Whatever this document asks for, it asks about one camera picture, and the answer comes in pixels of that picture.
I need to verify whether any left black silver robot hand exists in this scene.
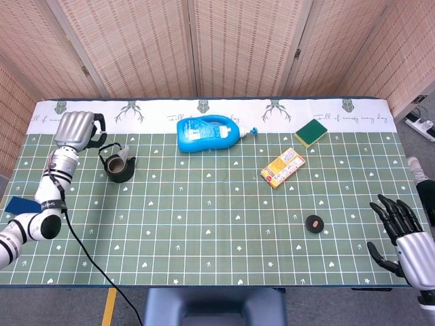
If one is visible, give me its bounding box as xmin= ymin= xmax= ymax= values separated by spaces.
xmin=54 ymin=111 xmax=108 ymax=152

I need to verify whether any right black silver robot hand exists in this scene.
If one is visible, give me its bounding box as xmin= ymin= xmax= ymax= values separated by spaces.
xmin=366 ymin=194 xmax=435 ymax=290

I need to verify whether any tea bag with string tag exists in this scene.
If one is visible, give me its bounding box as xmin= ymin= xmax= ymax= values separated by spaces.
xmin=97 ymin=125 xmax=132 ymax=163

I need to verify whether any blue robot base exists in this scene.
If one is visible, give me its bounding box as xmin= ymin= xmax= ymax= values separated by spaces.
xmin=143 ymin=287 xmax=288 ymax=326

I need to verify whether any black cast iron teapot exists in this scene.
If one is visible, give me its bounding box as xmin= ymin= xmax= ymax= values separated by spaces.
xmin=98 ymin=143 xmax=137 ymax=184

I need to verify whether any black round disc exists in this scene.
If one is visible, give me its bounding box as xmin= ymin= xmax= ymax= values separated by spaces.
xmin=304 ymin=214 xmax=324 ymax=234

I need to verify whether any black trouser leg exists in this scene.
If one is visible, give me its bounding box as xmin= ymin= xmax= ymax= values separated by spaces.
xmin=416 ymin=179 xmax=435 ymax=232

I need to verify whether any white sneaker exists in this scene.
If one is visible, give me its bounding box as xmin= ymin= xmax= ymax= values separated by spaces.
xmin=406 ymin=156 xmax=428 ymax=184

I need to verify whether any dark blue rectangular box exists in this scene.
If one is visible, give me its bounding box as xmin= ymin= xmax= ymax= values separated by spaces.
xmin=5 ymin=196 xmax=41 ymax=215

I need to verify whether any bamboo folding screen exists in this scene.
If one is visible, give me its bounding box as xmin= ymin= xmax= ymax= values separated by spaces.
xmin=0 ymin=0 xmax=435 ymax=177

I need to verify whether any blue detergent pump bottle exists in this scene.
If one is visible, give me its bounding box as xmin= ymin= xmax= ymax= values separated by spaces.
xmin=176 ymin=114 xmax=260 ymax=153

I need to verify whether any white power strip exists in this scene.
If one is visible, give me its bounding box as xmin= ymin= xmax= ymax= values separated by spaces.
xmin=404 ymin=113 xmax=435 ymax=142

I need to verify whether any yellow printed cardboard box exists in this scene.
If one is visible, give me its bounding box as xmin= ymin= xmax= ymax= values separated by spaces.
xmin=260 ymin=147 xmax=307 ymax=190

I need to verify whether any green grid tablecloth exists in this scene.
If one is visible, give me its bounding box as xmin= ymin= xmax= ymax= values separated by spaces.
xmin=0 ymin=98 xmax=421 ymax=288

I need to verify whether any green yellow sponge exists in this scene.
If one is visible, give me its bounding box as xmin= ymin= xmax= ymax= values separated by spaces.
xmin=294 ymin=118 xmax=329 ymax=149

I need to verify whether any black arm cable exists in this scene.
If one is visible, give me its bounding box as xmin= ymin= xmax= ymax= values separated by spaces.
xmin=47 ymin=162 xmax=144 ymax=326

